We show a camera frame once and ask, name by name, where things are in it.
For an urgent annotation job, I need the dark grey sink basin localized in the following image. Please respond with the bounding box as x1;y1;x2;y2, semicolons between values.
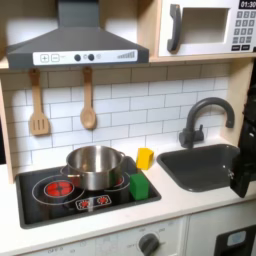
156;143;242;193

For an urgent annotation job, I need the dark grey tap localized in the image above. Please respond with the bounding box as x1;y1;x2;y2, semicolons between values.
178;97;236;150

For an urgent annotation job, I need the yellow block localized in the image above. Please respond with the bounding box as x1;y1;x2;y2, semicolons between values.
135;147;155;171

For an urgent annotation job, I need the green block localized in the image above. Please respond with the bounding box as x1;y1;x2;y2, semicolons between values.
129;172;150;202

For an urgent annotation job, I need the grey oven knob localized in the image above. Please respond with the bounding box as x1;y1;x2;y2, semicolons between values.
138;232;161;256

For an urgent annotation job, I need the steel pot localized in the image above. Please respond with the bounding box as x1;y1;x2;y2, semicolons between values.
59;144;127;192

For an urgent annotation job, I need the white toy microwave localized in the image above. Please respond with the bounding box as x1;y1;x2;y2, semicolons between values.
157;0;256;58

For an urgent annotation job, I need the black toy stove top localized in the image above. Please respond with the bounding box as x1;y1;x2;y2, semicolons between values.
14;155;162;230

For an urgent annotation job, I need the wooden spoon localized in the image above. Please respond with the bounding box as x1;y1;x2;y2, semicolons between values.
79;66;98;131

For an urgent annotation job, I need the grey range hood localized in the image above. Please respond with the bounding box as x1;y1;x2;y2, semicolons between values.
6;0;150;70

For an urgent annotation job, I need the wooden slotted spatula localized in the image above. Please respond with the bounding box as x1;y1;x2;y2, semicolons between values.
27;68;51;137

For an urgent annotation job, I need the black cabinet door handle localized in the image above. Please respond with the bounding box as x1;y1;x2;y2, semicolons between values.
213;224;256;256

